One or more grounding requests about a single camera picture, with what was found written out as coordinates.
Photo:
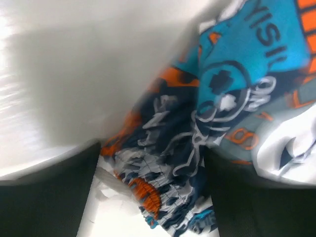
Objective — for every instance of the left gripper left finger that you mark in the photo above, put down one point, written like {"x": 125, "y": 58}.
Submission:
{"x": 49, "y": 202}

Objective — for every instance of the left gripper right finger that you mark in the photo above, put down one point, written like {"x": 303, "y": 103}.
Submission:
{"x": 247, "y": 205}

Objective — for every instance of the colourful patterned shorts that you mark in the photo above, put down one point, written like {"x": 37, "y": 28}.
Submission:
{"x": 245, "y": 86}

